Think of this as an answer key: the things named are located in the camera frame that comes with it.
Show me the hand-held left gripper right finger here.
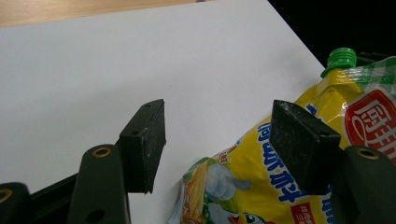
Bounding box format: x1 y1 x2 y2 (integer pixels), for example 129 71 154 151
269 99 396 224

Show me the yellow spouted sauce pouch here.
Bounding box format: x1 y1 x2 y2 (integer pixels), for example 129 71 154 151
167 47 396 224

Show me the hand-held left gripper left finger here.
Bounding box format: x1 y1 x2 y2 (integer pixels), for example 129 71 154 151
66 98 167 224

